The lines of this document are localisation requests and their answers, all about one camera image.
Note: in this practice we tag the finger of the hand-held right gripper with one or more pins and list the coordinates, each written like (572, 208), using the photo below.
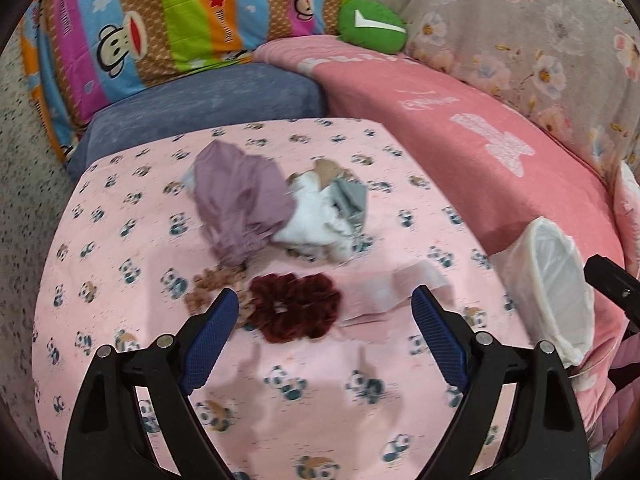
(612, 282)

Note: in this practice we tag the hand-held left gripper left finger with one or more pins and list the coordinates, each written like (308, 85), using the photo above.
(215, 340)

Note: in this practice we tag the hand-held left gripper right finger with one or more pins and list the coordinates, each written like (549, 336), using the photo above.
(440, 340)

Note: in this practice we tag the white lined waste bin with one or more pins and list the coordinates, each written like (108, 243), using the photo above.
(560, 280)

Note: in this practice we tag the light brown scrunchie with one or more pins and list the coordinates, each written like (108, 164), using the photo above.
(205, 282)

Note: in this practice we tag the pale pink cloth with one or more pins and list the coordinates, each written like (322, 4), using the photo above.
(380, 290)

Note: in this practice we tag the dark red scrunchie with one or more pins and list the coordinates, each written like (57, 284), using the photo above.
(310, 320)

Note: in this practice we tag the purple cloth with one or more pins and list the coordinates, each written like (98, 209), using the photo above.
(235, 195)

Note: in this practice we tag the white grey brown cloth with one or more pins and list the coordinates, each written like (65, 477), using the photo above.
(310, 225)

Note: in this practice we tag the grey wrapper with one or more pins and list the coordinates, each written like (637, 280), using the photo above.
(350, 200)

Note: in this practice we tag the pink and white pillow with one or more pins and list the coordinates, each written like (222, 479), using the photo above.
(630, 200)

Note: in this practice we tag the pink panda print cloth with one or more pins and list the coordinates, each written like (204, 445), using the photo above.
(125, 210)

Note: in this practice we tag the pink blanket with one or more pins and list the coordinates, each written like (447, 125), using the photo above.
(450, 135)

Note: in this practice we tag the blue cushion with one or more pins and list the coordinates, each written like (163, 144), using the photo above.
(225, 95)

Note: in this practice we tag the grey floral blanket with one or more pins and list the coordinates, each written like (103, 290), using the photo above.
(525, 35)

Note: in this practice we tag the green cushion with white tick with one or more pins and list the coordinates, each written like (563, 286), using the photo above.
(370, 25)

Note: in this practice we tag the striped monkey print pillow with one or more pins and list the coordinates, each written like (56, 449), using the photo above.
(175, 10)

